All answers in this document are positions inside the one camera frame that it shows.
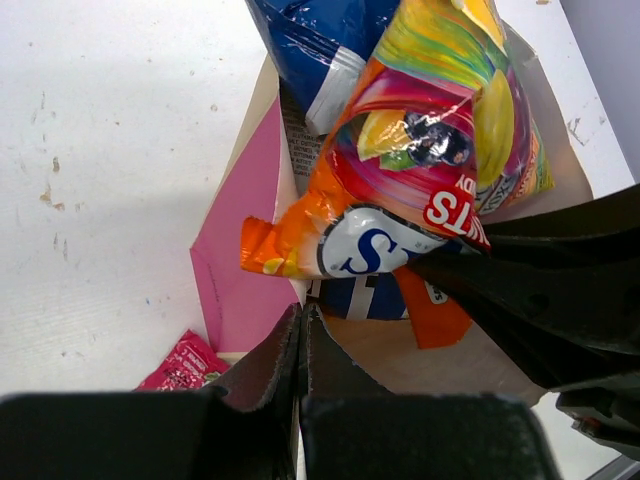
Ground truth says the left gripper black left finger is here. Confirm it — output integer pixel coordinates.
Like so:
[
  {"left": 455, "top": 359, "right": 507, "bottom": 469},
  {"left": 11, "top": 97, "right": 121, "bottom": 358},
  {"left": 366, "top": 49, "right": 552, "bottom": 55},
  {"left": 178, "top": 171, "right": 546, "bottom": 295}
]
[{"left": 1, "top": 304, "right": 302, "bottom": 479}]

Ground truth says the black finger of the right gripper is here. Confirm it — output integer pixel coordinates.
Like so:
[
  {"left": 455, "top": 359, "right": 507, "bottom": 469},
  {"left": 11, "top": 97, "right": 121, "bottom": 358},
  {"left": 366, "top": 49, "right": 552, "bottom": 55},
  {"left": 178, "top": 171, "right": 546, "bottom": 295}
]
[{"left": 485, "top": 185, "right": 639, "bottom": 248}]

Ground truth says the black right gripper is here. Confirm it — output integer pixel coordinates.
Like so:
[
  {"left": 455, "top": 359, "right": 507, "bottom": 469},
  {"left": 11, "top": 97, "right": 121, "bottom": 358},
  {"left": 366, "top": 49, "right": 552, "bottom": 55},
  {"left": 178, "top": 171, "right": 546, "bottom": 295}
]
[{"left": 409, "top": 253, "right": 639, "bottom": 460}]

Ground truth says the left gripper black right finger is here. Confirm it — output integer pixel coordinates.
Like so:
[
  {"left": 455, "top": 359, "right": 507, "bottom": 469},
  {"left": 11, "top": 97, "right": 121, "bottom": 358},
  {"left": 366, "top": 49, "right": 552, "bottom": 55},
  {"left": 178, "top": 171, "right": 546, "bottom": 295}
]
[{"left": 299, "top": 304, "right": 560, "bottom": 479}]

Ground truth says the small pink snack packet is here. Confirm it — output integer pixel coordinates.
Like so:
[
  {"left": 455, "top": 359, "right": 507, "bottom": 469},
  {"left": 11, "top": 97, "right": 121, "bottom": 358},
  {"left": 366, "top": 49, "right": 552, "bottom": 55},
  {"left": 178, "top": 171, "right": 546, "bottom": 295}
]
[{"left": 136, "top": 330, "right": 230, "bottom": 391}]

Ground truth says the beige Cakes paper bag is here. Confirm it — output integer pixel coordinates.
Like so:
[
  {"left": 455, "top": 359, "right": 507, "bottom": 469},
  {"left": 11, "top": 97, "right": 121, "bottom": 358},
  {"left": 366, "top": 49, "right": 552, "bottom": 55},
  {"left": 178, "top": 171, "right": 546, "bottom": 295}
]
[{"left": 190, "top": 29, "right": 593, "bottom": 404}]

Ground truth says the Fox's fruit candy bag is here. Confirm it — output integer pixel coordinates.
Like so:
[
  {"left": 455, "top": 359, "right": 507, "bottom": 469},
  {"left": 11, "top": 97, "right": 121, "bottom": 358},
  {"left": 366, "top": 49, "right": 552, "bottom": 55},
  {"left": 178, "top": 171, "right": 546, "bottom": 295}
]
[{"left": 239, "top": 0, "right": 556, "bottom": 350}]

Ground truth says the blue chips bag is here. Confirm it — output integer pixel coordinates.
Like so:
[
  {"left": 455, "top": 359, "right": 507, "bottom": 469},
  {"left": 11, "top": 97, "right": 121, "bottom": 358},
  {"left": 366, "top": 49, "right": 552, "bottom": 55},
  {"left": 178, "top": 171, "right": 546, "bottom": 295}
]
[{"left": 247, "top": 1, "right": 408, "bottom": 321}]

